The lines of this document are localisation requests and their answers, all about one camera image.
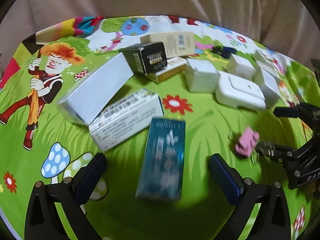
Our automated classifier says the white cube box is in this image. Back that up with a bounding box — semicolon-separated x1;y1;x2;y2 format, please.
185;59;220;94

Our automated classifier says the white rounded plastic case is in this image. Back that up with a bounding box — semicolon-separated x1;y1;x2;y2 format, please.
215;71;266;110

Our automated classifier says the pink embroidered curtain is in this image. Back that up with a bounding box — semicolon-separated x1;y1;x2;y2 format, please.
1;0;319;69

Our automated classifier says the white box right side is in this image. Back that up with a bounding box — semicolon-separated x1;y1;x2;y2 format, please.
253;49;280;109

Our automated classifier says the small white box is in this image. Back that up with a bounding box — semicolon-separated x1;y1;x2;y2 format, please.
226;54;255;80

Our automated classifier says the gold white toothpaste box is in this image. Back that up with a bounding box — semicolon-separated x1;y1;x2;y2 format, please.
146;57;188;83

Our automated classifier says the large white blank box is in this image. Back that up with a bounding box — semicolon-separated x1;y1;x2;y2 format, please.
57;53;133;126

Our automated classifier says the dark blue small case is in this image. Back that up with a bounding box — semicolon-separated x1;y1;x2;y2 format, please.
212;46;237;59

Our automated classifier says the pink small object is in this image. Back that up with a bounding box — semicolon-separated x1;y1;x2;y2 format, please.
229;126;260;158

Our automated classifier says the teal blue box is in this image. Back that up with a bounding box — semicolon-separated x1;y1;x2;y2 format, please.
136;117;185;201

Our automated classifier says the colourful cartoon play mat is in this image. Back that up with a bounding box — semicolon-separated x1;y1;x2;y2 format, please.
0;15;320;240

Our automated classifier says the beige barcode box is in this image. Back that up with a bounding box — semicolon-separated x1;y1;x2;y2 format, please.
140;31;195;58

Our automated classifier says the white barcode medicine box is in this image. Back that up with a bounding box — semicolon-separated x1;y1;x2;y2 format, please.
88;88;164;152

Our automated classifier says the black gold-label box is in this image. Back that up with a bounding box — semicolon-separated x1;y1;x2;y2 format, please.
118;42;167;75

